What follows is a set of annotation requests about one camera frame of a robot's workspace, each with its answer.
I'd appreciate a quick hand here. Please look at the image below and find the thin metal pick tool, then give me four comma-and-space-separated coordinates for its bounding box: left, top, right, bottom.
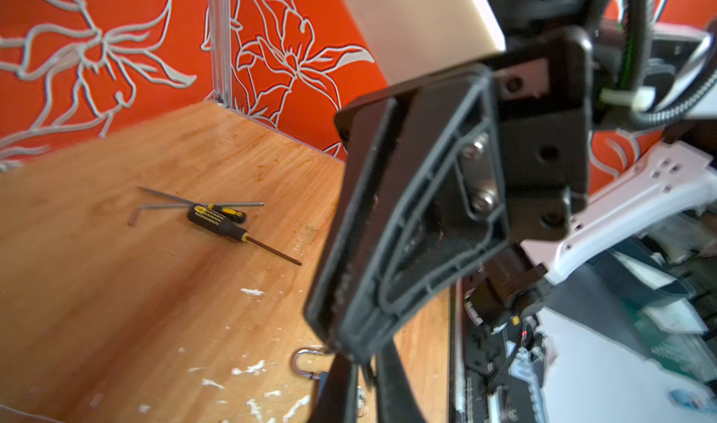
136, 186, 197, 206

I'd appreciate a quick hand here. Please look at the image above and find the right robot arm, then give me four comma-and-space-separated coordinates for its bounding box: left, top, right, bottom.
304, 0, 716, 364

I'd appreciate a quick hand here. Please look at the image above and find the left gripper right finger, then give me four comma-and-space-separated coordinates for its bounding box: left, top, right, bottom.
375, 340, 426, 423

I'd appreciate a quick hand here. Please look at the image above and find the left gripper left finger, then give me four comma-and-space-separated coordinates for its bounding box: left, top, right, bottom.
308, 354, 359, 423

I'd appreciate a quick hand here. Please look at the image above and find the blue padlock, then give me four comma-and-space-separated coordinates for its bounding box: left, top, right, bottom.
291, 346, 329, 404

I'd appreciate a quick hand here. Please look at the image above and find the silver hex key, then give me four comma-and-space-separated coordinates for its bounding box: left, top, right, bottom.
127, 203, 264, 226

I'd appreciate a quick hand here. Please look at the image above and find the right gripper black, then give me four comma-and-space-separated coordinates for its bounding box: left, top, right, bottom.
304, 0, 610, 364

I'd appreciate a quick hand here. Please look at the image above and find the black yellow screwdriver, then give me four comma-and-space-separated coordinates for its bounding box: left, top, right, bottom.
187, 204, 302, 266

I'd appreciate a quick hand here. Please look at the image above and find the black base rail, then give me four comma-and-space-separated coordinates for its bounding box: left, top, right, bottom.
447, 279, 553, 422

